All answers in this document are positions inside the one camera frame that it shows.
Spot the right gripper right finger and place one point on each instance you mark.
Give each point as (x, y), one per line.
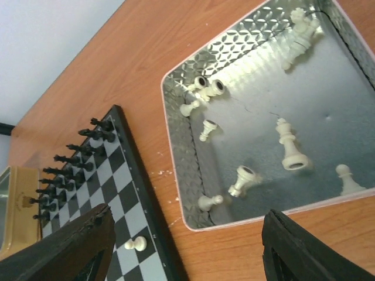
(293, 253)

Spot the white pawn edge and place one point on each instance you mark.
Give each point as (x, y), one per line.
(139, 244)

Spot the black chess piece set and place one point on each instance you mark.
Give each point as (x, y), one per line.
(78, 169)

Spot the white pieces pair top tin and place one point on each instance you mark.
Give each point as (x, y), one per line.
(205, 90)

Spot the white king in tin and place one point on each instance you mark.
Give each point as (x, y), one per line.
(293, 158)

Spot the pink tin with white pieces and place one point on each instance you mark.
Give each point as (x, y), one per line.
(327, 96)

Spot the white pawn lying in tin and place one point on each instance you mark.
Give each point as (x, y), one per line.
(205, 203)

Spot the empty silver metal tin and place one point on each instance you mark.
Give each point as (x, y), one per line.
(19, 229)

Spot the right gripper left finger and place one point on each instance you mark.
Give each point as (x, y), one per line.
(80, 250)

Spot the black and silver chessboard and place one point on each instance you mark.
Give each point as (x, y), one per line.
(124, 185)

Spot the white bishop in tin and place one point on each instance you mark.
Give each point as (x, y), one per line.
(208, 127)

